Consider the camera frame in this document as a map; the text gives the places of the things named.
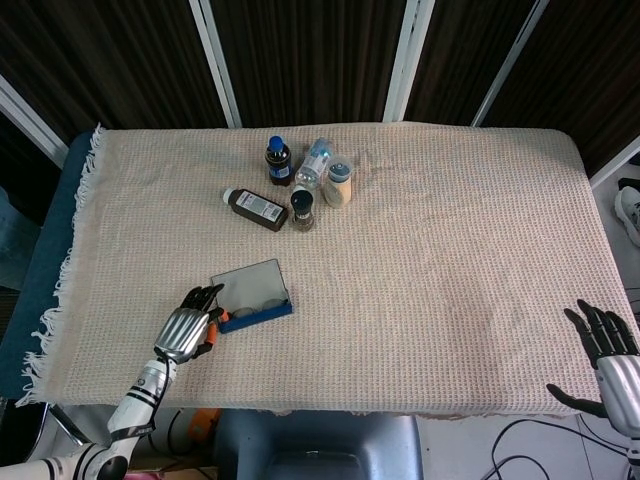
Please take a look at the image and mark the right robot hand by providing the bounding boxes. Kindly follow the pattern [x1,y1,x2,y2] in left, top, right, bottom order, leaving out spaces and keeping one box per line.
[545,298,640,441]

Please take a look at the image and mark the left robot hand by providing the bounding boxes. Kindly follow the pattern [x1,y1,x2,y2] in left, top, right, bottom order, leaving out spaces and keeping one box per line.
[152,283,232,365]

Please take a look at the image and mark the blue rectangular box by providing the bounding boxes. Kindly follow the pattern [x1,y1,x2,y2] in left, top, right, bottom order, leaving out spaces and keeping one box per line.
[209,258,295,335]

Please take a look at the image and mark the thin metal frame eyeglasses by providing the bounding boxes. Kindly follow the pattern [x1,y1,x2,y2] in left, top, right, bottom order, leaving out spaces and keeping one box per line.
[230,297,290,320]

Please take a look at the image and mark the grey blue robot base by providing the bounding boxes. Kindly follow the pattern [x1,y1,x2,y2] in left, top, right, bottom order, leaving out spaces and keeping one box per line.
[212,408,424,480]

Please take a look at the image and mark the orange tool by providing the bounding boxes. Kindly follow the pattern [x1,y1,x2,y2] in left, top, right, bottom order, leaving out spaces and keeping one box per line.
[187,408,221,451]

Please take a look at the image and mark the brown bottle white cap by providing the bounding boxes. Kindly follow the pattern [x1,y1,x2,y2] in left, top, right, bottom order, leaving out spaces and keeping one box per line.
[222,187,290,233]

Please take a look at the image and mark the chrome chair base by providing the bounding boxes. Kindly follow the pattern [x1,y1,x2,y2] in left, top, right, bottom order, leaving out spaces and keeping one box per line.
[47,402,96,446]

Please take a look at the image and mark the teal blue table pad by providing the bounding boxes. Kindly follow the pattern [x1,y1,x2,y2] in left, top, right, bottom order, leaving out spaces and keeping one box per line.
[0,130,96,401]

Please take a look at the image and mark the pepper grinder black cap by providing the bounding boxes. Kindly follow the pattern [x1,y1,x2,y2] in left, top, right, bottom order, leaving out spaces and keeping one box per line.
[290,186,316,234]

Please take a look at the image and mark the white sneaker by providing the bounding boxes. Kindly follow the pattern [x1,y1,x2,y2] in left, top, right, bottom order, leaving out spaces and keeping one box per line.
[614,185,640,235]

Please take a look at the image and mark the cola bottle blue cap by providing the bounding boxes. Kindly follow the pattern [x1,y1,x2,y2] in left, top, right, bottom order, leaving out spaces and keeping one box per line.
[264,135,293,188]

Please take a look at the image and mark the spice jar beige contents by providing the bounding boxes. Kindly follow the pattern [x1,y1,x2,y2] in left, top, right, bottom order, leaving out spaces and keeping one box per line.
[323,154,355,209]

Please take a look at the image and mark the clear plastic water bottle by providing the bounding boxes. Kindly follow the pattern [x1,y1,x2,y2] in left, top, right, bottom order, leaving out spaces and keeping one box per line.
[294,137,335,192]

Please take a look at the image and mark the beige waffle tablecloth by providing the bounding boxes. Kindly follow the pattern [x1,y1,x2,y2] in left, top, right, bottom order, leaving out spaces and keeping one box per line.
[13,122,636,420]

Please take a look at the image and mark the long black floor cable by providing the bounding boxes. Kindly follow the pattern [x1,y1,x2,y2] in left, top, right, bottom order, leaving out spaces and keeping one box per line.
[491,418,631,480]

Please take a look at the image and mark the white partition frame post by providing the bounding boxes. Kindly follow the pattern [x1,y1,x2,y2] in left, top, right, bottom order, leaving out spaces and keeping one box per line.
[589,148,640,190]
[471,0,550,127]
[382,0,435,123]
[0,74,69,154]
[188,0,244,129]

